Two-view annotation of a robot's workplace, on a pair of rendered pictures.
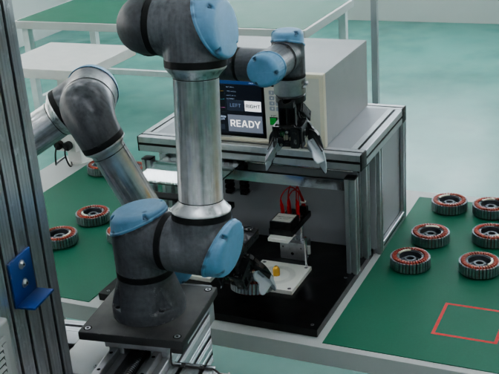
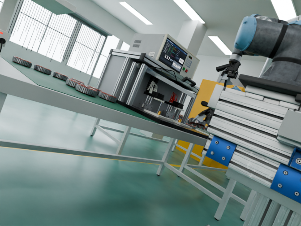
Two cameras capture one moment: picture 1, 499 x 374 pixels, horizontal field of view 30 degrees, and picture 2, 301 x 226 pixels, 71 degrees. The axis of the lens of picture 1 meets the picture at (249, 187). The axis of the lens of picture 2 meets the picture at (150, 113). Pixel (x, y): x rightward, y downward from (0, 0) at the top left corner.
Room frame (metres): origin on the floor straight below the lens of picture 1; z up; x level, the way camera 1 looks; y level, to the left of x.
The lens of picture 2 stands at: (1.95, 1.52, 0.83)
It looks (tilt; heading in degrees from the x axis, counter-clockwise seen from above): 2 degrees down; 290
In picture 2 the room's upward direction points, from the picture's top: 22 degrees clockwise
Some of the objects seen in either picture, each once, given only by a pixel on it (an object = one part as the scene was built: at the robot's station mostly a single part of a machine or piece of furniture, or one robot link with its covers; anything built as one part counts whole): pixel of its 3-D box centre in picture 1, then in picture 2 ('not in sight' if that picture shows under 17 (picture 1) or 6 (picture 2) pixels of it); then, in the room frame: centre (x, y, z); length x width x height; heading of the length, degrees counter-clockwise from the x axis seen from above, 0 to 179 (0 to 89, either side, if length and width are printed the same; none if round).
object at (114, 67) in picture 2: not in sight; (111, 76); (2.83, 0.17, 0.91); 0.28 x 0.03 x 0.32; 154
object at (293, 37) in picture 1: (287, 53); (239, 49); (2.08, -0.11, 1.45); 0.09 x 0.08 x 0.11; 155
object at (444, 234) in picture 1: (430, 235); not in sight; (2.48, -0.52, 0.77); 0.11 x 0.11 x 0.04
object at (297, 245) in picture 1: (295, 247); (166, 114); (2.41, -0.12, 0.80); 0.08 x 0.05 x 0.06; 64
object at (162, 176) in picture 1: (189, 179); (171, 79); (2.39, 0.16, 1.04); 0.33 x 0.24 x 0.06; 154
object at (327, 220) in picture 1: (269, 189); (153, 93); (2.56, -0.06, 0.92); 0.66 x 0.01 x 0.30; 64
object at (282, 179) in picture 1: (245, 174); (172, 84); (2.42, 0.01, 1.03); 0.62 x 0.01 x 0.03; 64
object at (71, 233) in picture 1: (59, 237); (86, 90); (2.66, 0.60, 0.77); 0.11 x 0.11 x 0.04
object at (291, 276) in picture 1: (276, 276); (178, 123); (2.28, -0.06, 0.78); 0.15 x 0.15 x 0.01; 64
